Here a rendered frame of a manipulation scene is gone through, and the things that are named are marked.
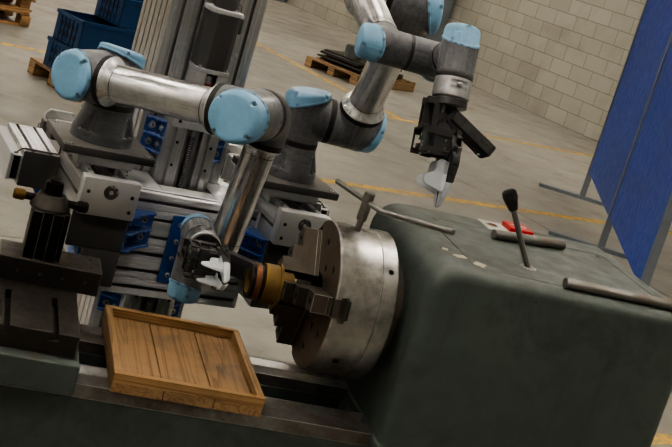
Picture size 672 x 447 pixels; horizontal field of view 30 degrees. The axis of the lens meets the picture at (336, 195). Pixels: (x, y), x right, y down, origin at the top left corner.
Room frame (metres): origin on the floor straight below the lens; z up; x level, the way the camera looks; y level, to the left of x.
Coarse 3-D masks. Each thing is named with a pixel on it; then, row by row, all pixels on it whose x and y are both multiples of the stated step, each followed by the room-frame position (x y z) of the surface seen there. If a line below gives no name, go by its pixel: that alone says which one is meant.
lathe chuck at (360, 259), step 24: (336, 240) 2.46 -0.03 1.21; (360, 240) 2.46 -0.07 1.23; (336, 264) 2.42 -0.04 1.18; (360, 264) 2.41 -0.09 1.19; (336, 288) 2.38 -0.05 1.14; (360, 288) 2.38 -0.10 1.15; (360, 312) 2.37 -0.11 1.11; (312, 336) 2.43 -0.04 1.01; (336, 336) 2.36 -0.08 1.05; (360, 336) 2.37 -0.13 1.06; (312, 360) 2.39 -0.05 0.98
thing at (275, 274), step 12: (252, 264) 2.46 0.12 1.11; (264, 264) 2.48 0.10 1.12; (252, 276) 2.43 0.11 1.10; (264, 276) 2.44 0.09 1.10; (276, 276) 2.44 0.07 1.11; (288, 276) 2.47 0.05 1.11; (252, 288) 2.43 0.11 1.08; (264, 288) 2.43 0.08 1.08; (276, 288) 2.44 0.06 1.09; (264, 300) 2.44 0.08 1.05; (276, 300) 2.44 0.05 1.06
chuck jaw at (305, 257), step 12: (312, 228) 2.56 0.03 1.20; (300, 240) 2.56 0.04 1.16; (312, 240) 2.55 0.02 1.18; (288, 252) 2.55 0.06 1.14; (300, 252) 2.52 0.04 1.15; (312, 252) 2.53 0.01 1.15; (288, 264) 2.50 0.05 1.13; (300, 264) 2.51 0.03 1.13; (312, 264) 2.52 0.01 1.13; (300, 276) 2.51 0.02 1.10; (312, 276) 2.51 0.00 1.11
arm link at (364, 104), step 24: (408, 0) 2.92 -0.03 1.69; (432, 0) 2.94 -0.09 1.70; (408, 24) 2.94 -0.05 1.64; (432, 24) 2.95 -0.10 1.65; (384, 72) 3.05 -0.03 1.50; (360, 96) 3.10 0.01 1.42; (384, 96) 3.10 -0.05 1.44; (336, 120) 3.14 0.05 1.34; (360, 120) 3.12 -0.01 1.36; (384, 120) 3.18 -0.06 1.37; (336, 144) 3.17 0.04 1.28; (360, 144) 3.16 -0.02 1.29
